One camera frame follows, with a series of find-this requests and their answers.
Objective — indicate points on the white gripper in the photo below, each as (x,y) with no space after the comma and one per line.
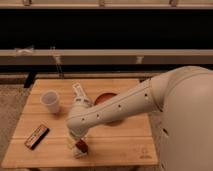
(73,141)

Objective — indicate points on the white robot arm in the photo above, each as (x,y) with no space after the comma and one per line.
(184,96)

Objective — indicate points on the wooden table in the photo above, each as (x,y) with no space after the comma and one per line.
(129,143)

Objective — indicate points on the black and orange candy bar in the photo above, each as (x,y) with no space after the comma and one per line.
(37,135)

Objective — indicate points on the red-brown bowl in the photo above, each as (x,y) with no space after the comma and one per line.
(102,98)

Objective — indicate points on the grey horizontal rail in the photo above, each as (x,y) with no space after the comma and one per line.
(102,52)

